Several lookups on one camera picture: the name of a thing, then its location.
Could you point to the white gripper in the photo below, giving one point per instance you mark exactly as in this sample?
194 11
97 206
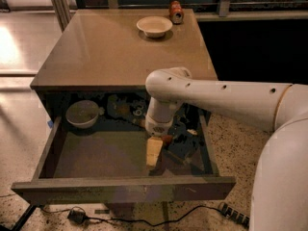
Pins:
157 127

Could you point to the grey top drawer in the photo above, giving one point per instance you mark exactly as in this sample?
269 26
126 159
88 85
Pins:
108 165

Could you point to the red apple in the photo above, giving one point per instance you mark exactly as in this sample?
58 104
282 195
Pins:
167 139

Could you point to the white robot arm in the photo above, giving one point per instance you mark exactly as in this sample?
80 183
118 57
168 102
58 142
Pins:
279 200

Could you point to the dark bowl in drawer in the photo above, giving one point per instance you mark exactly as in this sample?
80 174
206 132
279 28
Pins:
83 114

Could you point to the grey cabinet counter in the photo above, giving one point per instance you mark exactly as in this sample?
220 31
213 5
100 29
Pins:
103 50

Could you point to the white bowl on counter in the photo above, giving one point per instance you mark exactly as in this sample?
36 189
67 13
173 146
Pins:
154 26

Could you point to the dark crumpled chip bag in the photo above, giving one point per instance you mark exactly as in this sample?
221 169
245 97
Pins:
128 107

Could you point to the black power strip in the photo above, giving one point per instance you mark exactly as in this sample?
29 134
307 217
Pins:
236 216

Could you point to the black power adapter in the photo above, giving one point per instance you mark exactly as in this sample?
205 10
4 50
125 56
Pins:
77 216

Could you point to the orange soda can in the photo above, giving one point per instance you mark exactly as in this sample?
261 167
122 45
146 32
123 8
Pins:
176 13

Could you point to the black metal floor bar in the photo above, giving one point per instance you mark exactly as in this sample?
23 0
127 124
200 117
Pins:
24 217

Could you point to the metal window frame post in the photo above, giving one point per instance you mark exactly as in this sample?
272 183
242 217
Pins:
62 12

